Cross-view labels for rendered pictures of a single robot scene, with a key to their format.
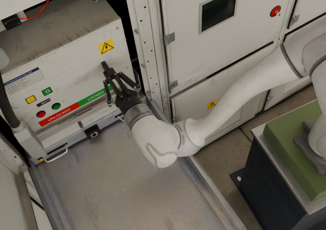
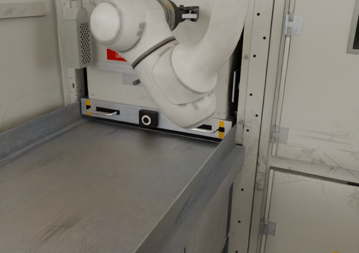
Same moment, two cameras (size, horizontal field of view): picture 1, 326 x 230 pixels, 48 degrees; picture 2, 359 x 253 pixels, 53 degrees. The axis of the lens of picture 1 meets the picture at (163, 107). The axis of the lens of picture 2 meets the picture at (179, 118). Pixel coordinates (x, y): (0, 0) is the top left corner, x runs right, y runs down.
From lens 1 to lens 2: 110 cm
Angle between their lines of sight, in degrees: 51
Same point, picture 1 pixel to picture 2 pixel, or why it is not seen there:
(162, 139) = not seen: outside the picture
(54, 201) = (47, 136)
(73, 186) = (75, 141)
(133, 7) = not seen: outside the picture
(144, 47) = (256, 24)
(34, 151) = (70, 50)
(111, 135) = (162, 140)
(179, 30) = (313, 19)
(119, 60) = not seen: hidden behind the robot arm
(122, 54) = not seen: hidden behind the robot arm
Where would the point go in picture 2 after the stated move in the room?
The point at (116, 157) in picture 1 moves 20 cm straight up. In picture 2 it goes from (137, 150) to (135, 83)
